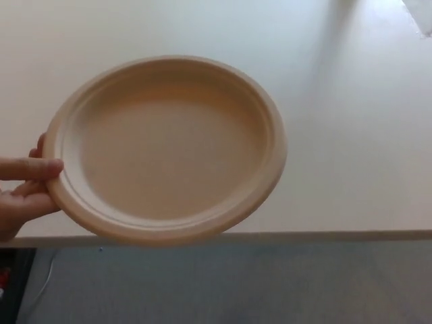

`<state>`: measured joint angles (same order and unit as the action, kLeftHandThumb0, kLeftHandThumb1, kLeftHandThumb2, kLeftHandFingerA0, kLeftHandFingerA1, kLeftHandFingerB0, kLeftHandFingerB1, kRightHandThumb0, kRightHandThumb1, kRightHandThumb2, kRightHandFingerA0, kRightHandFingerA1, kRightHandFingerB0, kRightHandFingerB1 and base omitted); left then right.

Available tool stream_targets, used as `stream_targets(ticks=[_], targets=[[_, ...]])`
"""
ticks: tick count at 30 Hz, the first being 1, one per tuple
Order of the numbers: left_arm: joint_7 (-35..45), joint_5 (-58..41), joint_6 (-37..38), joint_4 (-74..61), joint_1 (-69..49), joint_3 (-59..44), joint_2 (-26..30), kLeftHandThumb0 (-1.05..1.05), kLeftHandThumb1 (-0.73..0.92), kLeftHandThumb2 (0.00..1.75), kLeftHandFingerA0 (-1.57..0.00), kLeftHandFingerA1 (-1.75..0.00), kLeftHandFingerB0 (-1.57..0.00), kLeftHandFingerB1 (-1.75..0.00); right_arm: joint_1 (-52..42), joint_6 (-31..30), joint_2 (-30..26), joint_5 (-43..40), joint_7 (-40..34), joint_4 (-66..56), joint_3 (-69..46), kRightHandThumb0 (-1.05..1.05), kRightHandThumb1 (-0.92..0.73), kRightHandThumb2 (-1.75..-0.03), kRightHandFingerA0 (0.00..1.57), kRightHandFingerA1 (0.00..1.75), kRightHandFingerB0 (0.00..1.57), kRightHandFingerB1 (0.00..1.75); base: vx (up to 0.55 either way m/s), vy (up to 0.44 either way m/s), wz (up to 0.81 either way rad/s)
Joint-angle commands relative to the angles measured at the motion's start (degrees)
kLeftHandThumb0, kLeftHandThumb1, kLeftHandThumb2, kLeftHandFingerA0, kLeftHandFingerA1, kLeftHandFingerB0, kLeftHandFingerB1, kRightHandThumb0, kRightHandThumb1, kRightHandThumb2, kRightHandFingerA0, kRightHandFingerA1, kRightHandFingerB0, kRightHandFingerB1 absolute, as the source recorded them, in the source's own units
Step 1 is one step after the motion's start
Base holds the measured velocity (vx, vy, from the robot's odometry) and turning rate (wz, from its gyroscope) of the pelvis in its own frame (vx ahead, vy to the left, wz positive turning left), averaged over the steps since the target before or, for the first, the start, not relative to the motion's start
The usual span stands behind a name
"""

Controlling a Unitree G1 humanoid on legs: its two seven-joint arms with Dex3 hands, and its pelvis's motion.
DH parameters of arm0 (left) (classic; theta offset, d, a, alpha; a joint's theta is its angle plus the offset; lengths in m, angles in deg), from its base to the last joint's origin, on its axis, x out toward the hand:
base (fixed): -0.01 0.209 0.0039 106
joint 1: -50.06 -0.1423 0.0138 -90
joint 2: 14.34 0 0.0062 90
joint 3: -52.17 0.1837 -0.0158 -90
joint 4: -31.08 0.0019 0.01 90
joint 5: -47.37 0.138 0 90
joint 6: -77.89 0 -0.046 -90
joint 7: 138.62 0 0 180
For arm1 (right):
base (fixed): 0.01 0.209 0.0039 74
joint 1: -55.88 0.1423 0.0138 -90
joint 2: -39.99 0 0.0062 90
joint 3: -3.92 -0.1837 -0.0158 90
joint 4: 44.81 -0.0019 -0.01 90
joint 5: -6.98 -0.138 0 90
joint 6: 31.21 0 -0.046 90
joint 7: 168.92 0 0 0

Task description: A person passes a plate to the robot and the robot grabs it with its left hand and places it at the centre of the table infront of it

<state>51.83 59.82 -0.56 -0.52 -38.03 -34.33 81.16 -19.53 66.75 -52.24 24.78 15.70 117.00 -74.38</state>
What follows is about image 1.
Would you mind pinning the person's bare hand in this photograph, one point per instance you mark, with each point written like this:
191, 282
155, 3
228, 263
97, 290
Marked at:
23, 168

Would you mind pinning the beige paper plate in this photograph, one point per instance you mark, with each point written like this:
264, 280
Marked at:
175, 152

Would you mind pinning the black cabinet with red items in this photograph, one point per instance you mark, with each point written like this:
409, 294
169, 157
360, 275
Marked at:
13, 283

